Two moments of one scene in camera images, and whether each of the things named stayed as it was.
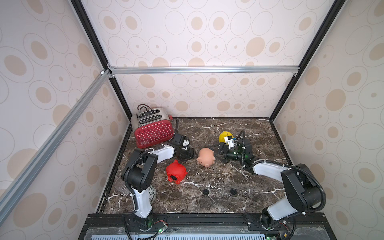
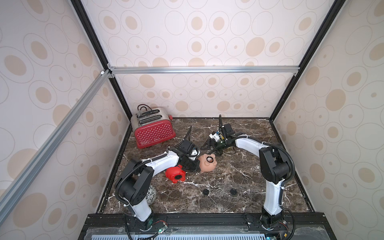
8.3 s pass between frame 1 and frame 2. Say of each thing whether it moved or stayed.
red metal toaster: stayed
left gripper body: moved
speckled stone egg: stayed
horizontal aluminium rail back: stayed
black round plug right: stayed
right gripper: moved
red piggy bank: stayed
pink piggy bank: moved
